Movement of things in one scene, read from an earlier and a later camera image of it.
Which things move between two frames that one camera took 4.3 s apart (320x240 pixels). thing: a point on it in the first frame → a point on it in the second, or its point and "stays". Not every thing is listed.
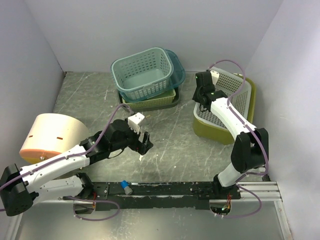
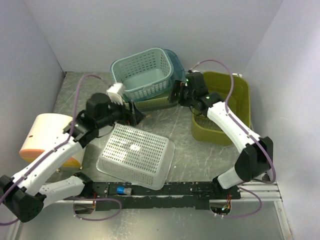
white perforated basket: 237,88 → 137,157
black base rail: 122,195 stays
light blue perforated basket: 143,74 stays
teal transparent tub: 178,76 stays
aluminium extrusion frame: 259,214 stays
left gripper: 139,146 → 132,117
